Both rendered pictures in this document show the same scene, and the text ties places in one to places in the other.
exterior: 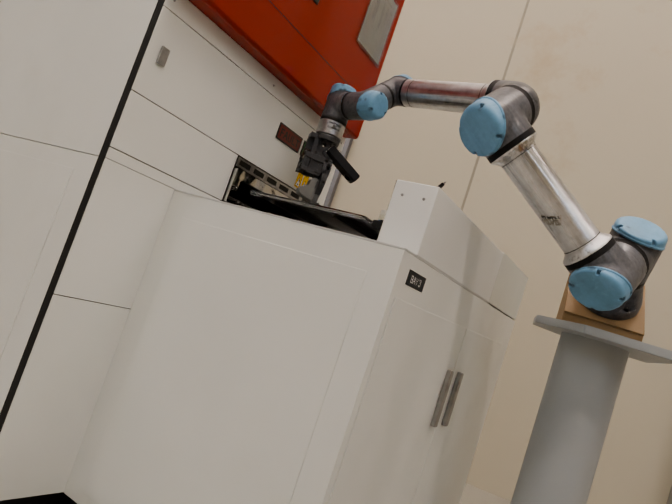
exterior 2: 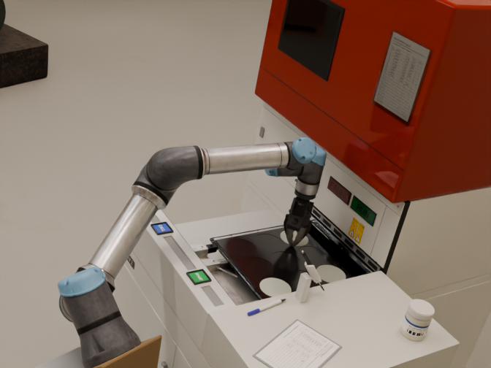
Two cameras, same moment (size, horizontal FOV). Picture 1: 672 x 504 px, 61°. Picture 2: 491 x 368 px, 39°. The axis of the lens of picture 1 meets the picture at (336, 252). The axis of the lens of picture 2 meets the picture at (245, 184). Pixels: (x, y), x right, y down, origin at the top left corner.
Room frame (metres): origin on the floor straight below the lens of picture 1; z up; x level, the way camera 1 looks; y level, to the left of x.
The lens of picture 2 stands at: (2.12, -1.78, 2.18)
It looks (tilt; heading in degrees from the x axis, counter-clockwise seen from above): 29 degrees down; 112
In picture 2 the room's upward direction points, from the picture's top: 11 degrees clockwise
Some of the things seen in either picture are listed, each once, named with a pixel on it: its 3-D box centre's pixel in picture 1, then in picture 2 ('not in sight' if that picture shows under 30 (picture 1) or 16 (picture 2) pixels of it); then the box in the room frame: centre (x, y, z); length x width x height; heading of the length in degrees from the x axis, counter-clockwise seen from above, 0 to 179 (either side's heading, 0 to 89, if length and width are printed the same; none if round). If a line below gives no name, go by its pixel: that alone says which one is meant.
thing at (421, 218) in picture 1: (449, 250); (177, 271); (1.32, -0.25, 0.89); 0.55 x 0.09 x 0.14; 148
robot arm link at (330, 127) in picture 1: (330, 131); (306, 185); (1.55, 0.12, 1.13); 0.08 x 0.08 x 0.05
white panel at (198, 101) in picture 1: (251, 145); (315, 190); (1.53, 0.31, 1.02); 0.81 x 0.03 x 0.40; 148
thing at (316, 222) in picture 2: (277, 209); (332, 248); (1.67, 0.21, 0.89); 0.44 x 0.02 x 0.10; 148
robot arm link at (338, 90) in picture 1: (339, 105); (311, 164); (1.55, 0.12, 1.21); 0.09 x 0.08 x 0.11; 45
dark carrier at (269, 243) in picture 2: (337, 224); (285, 261); (1.57, 0.02, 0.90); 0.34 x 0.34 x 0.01; 58
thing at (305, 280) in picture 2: not in sight; (310, 279); (1.72, -0.20, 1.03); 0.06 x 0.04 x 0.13; 58
